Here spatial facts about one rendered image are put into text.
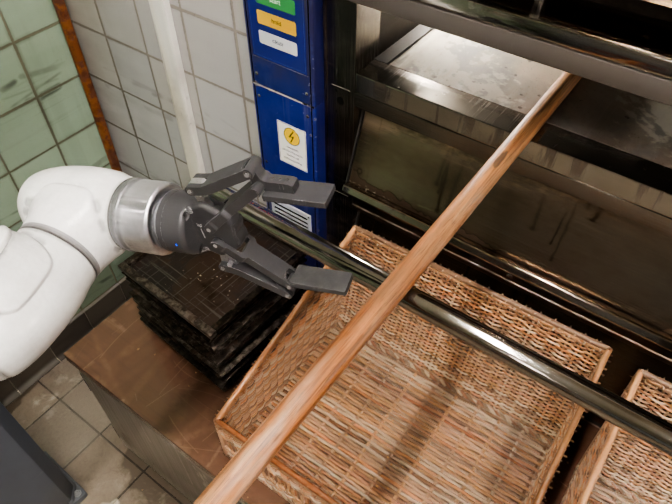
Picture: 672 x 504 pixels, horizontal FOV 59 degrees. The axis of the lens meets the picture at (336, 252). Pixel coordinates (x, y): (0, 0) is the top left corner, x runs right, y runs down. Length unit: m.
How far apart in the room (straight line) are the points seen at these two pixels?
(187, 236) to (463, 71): 0.62
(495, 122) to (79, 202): 0.63
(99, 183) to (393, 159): 0.59
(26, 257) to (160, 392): 0.74
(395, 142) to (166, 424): 0.75
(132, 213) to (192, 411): 0.70
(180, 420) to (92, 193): 0.70
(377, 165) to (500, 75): 0.28
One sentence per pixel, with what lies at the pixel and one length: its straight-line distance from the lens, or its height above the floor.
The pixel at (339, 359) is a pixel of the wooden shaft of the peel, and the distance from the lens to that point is 0.63.
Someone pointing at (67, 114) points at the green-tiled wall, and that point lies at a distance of 1.85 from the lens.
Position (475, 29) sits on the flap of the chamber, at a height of 1.40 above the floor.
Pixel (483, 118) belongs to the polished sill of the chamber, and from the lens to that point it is 1.00.
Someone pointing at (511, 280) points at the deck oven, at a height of 0.86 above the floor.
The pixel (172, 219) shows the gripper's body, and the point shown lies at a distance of 0.69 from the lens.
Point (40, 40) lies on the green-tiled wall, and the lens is 1.75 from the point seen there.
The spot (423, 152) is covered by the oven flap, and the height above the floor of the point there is 1.06.
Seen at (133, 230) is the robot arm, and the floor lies 1.26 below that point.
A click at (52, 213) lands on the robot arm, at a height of 1.27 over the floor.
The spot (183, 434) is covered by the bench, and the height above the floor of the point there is 0.58.
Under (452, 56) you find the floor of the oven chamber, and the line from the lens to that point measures 1.16.
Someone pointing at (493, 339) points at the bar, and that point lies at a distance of 0.70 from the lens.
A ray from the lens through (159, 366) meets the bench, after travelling 1.41.
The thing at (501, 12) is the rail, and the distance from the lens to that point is 0.74.
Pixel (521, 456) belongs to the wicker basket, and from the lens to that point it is 1.31.
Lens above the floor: 1.74
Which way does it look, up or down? 48 degrees down
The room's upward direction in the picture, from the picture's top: straight up
